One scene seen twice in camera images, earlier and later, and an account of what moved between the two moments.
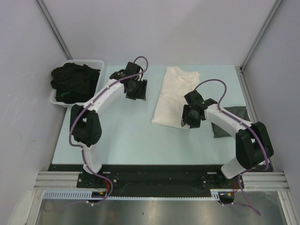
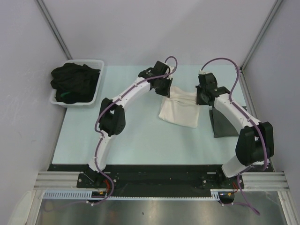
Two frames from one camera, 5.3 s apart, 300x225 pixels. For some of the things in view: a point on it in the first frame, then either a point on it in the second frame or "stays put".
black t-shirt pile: [73, 83] stays put
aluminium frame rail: [72, 180] stays put
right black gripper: [185, 118] -> [199, 101]
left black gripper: [141, 94] -> [165, 91]
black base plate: [133, 180] stays put
